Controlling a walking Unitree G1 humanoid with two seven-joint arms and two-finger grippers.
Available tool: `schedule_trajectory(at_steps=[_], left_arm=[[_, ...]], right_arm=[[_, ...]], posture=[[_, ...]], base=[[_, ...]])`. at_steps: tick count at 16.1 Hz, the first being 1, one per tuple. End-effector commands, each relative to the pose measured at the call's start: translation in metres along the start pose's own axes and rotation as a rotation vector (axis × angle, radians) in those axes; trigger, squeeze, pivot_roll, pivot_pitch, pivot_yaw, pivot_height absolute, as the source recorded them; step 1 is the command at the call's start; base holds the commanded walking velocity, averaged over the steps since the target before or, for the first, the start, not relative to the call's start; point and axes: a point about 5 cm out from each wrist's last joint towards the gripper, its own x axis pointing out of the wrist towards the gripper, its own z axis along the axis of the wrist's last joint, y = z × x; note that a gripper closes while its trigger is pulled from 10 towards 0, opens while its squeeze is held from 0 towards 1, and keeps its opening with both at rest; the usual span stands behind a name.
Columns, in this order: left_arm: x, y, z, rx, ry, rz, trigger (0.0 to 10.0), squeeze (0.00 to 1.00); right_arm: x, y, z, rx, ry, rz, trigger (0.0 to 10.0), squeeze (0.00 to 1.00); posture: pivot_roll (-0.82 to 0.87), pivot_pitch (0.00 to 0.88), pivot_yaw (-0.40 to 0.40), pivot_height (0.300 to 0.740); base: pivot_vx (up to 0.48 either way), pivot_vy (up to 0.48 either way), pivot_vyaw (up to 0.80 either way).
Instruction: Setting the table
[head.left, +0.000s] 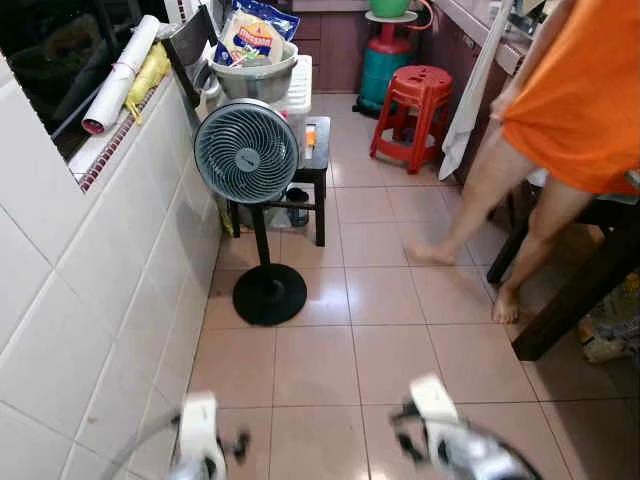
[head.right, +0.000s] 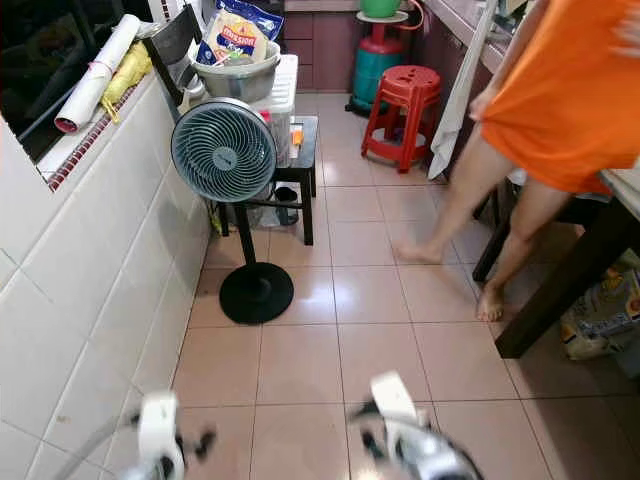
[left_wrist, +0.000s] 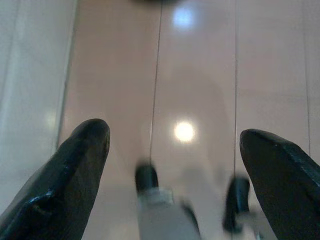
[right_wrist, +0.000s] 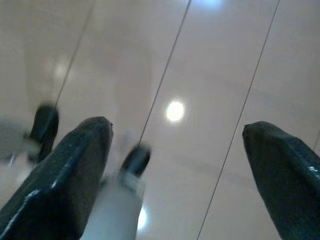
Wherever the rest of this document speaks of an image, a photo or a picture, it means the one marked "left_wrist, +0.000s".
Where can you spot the silver black robot right leg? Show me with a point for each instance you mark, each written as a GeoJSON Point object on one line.
{"type": "Point", "coordinates": [236, 205]}

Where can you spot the silver black robot leg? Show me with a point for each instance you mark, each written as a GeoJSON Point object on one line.
{"type": "Point", "coordinates": [236, 205]}
{"type": "Point", "coordinates": [157, 212]}

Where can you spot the silver black robot left leg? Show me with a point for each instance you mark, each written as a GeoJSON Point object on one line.
{"type": "Point", "coordinates": [157, 212]}

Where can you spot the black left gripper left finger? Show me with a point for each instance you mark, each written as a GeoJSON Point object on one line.
{"type": "Point", "coordinates": [67, 180]}

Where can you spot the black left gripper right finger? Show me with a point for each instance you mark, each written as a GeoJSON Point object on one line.
{"type": "Point", "coordinates": [285, 185]}

